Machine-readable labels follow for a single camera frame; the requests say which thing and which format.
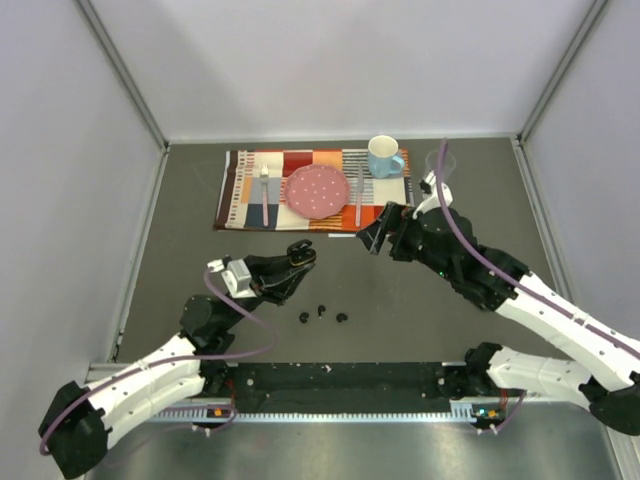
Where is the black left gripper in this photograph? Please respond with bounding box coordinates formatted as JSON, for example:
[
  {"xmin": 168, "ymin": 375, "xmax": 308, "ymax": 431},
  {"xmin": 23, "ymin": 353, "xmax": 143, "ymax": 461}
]
[{"xmin": 220, "ymin": 252, "xmax": 315, "ymax": 332}]

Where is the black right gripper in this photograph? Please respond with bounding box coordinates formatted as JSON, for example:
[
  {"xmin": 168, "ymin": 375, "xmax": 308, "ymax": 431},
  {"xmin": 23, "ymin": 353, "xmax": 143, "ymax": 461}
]
[{"xmin": 356, "ymin": 203, "xmax": 456, "ymax": 283}]

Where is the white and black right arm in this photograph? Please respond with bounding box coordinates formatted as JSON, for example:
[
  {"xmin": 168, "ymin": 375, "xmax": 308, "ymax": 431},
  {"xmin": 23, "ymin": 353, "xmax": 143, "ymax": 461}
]
[{"xmin": 356, "ymin": 202, "xmax": 639, "ymax": 436}]

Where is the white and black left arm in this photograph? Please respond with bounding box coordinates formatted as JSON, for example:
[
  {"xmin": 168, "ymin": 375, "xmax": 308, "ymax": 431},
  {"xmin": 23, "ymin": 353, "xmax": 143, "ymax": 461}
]
[{"xmin": 38, "ymin": 242, "xmax": 317, "ymax": 479}]

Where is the pink dotted plate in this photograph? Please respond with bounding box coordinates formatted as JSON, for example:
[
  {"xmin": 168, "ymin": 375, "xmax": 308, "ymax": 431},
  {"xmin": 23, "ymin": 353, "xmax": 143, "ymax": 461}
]
[{"xmin": 283, "ymin": 164, "xmax": 350, "ymax": 220}]

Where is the colourful patchwork placemat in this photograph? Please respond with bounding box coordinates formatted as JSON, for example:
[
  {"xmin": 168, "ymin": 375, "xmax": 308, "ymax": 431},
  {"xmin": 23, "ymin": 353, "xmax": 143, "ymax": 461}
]
[{"xmin": 214, "ymin": 148, "xmax": 413, "ymax": 233}]

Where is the light blue mug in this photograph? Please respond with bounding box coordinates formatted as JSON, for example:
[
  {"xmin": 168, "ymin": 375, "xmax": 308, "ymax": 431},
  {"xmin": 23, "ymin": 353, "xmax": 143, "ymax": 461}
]
[{"xmin": 367, "ymin": 135, "xmax": 405, "ymax": 179}]

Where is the clear drinking glass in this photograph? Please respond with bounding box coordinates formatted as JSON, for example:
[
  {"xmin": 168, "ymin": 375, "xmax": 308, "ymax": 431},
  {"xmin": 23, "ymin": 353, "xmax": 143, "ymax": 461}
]
[{"xmin": 424, "ymin": 150, "xmax": 456, "ymax": 184}]

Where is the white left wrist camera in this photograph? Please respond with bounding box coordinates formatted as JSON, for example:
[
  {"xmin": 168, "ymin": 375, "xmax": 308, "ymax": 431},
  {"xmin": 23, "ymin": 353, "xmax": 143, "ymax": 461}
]
[{"xmin": 206, "ymin": 259, "xmax": 256, "ymax": 299}]

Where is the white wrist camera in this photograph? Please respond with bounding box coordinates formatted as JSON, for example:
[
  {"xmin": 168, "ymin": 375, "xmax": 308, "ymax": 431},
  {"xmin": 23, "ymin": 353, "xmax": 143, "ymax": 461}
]
[
  {"xmin": 412, "ymin": 170, "xmax": 453, "ymax": 220},
  {"xmin": 206, "ymin": 259, "xmax": 256, "ymax": 299}
]

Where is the knife with pink handle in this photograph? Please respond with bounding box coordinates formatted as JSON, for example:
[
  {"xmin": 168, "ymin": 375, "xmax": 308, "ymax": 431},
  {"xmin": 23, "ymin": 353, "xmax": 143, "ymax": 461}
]
[{"xmin": 355, "ymin": 164, "xmax": 364, "ymax": 229}]

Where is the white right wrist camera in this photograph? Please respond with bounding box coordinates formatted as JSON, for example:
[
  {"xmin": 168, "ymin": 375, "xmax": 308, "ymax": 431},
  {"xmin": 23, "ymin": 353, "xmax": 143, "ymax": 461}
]
[{"xmin": 412, "ymin": 170, "xmax": 453, "ymax": 220}]

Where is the fork with pink handle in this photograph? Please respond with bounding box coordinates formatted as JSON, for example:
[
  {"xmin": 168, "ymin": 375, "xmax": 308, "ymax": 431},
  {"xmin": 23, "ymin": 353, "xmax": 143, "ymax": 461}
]
[{"xmin": 260, "ymin": 164, "xmax": 269, "ymax": 228}]

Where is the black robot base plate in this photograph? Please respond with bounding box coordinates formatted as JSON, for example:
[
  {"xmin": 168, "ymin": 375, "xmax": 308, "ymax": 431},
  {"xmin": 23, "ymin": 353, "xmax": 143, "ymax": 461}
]
[{"xmin": 226, "ymin": 362, "xmax": 500, "ymax": 414}]

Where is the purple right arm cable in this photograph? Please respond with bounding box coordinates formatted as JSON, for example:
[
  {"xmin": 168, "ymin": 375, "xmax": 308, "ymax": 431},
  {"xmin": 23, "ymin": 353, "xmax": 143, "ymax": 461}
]
[{"xmin": 434, "ymin": 138, "xmax": 640, "ymax": 432}]

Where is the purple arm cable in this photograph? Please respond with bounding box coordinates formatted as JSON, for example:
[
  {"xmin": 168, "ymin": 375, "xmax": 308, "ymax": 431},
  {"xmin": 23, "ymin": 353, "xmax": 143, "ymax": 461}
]
[
  {"xmin": 39, "ymin": 267, "xmax": 279, "ymax": 454},
  {"xmin": 434, "ymin": 138, "xmax": 640, "ymax": 432}
]

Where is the aluminium frame rail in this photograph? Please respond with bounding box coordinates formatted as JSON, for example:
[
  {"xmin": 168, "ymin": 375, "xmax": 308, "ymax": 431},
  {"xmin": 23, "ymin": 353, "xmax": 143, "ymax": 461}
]
[{"xmin": 79, "ymin": 362, "xmax": 626, "ymax": 426}]

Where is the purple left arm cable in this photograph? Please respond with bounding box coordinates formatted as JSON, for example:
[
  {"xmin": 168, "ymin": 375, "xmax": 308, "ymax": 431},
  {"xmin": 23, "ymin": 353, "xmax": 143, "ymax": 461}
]
[{"xmin": 39, "ymin": 267, "xmax": 279, "ymax": 454}]

